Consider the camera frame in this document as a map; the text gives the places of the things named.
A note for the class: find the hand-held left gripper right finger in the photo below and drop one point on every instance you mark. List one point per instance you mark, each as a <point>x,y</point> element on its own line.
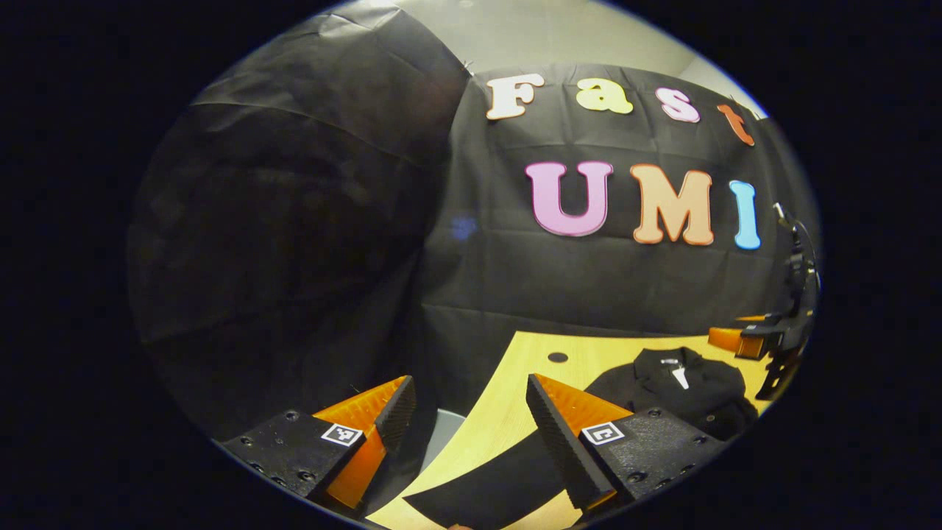
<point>563,442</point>

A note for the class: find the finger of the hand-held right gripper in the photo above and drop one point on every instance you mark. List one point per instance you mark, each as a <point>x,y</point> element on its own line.
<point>758,338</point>
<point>751,318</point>

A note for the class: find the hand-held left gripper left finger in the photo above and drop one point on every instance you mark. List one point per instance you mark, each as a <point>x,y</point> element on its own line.
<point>397,408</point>

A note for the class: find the black buttoned jacket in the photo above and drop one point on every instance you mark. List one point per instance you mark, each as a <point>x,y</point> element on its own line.
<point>692,397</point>

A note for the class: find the black backdrop cloth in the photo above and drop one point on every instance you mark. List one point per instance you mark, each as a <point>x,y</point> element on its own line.
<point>331,221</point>

